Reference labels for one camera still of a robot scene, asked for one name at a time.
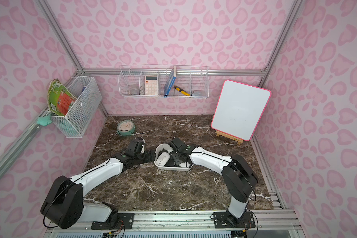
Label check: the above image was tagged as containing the white mouse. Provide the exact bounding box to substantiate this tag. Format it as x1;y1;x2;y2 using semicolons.
155;152;170;167

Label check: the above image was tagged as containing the white plastic storage box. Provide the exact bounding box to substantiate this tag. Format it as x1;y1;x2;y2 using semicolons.
154;143;192;172

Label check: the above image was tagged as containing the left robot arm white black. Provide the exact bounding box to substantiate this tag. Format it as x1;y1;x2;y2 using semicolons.
40;137;156;230

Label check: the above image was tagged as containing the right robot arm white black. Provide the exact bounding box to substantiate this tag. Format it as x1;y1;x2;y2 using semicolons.
167;137;258;221

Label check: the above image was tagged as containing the green round clock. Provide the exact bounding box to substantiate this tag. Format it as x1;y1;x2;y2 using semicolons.
117;120;136;136

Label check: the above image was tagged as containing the wooden easel stand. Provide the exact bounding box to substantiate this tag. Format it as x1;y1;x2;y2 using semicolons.
216;131;244;145

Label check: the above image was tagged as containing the yellow utility knife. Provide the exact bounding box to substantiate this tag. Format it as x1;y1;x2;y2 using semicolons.
175;86;190;96

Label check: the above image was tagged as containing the clear tape roll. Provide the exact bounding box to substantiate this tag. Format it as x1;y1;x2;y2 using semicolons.
129;85;140;95

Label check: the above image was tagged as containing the white mesh side basket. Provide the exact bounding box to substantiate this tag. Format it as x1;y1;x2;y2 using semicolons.
49;76;102;138

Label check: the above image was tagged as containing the blue book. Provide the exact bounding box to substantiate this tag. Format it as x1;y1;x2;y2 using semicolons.
164;66;177;96

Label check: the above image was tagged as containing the pink framed whiteboard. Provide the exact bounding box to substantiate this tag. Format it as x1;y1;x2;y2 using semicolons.
211;80;272;141

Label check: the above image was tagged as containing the pink calculator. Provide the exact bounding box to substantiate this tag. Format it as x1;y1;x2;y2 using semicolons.
145;75;158;95

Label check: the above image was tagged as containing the green red snack bag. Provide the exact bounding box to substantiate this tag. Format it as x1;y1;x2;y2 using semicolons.
47;79;77;116

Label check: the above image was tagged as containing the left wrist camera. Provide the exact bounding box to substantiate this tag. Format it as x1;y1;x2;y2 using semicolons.
138;137;145;154

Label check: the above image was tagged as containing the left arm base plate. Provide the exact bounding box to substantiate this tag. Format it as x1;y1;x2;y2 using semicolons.
91;212;135;231

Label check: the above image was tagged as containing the white wire wall shelf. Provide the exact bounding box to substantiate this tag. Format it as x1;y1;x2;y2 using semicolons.
118;65;209;98

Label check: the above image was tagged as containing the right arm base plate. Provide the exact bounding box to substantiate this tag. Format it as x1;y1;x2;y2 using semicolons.
210;210;256;229

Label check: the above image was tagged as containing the green wall hook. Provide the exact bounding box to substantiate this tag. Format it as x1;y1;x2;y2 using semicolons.
37;115;52;127

